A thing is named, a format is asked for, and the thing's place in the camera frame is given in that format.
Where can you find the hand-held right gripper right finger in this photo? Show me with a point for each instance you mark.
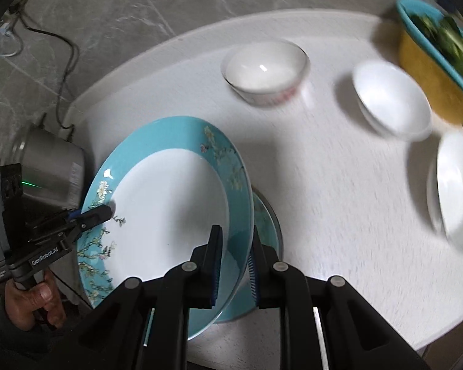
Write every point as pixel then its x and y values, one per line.
pixel 253 273

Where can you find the dark rimmed patterned bowl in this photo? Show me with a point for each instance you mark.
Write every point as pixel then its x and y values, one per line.
pixel 262 65

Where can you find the small white bowl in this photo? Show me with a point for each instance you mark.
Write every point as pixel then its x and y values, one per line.
pixel 389 92

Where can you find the large deep teal floral plate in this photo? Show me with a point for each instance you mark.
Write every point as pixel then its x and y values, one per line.
pixel 166 208

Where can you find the stainless steel electric pot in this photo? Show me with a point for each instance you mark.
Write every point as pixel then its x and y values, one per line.
pixel 50 162

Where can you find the person's left forearm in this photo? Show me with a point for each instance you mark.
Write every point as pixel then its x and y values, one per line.
pixel 7 349

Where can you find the green leafy vegetables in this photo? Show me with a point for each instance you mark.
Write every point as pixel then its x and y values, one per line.
pixel 451 42

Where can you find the large white bowl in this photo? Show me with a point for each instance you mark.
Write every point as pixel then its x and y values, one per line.
pixel 455 189

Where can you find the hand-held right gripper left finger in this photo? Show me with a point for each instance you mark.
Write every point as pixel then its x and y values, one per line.
pixel 215 266

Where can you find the teal plastic colander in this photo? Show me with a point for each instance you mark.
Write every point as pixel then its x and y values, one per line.
pixel 405 7

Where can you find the person's left hand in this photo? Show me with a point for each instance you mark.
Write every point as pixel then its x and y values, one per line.
pixel 27 304

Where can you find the grey rimmed white plate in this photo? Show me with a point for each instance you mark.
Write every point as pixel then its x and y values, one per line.
pixel 279 239

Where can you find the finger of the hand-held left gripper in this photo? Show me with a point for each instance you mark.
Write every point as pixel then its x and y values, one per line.
pixel 58 219
pixel 94 219

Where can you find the small teal floral plate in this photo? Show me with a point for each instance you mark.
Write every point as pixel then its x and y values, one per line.
pixel 264 216

